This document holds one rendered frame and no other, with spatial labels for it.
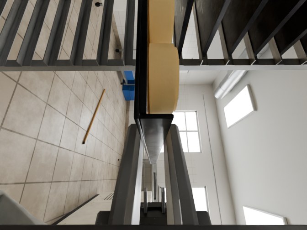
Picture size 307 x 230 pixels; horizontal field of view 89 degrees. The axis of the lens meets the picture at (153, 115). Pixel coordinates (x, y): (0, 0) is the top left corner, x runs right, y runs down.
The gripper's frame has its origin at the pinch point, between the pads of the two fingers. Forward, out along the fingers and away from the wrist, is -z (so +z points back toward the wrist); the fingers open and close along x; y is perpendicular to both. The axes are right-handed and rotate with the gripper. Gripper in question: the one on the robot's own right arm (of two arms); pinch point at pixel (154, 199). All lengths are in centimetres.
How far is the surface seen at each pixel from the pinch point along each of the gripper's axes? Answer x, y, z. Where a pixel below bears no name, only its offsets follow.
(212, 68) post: 21.8, -20.5, -37.3
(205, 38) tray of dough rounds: 17, -15, -46
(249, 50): 35, -21, -43
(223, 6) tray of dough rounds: 17, -4, -50
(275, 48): 44, -20, -44
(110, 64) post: -15.2, -19.5, -38.7
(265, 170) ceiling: 213, -233, 128
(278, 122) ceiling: 213, -219, 30
